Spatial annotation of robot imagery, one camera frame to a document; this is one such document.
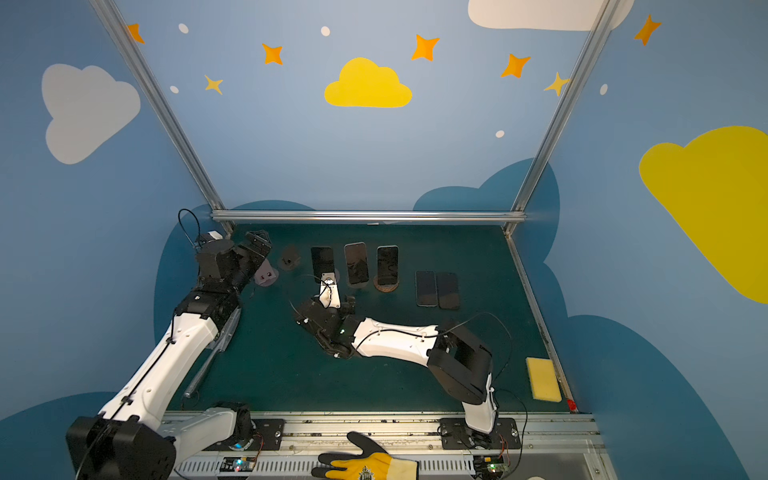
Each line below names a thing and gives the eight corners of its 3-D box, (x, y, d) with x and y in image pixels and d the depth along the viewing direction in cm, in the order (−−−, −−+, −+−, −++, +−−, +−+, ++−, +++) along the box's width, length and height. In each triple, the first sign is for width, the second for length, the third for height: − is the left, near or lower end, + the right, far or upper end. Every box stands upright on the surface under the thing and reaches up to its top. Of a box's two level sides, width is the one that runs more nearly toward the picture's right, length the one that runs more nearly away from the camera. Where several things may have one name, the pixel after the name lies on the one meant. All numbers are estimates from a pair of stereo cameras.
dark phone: (376, 290, 104) (376, 260, 91) (377, 274, 109) (376, 244, 96) (396, 290, 104) (398, 261, 92) (396, 274, 109) (398, 244, 96)
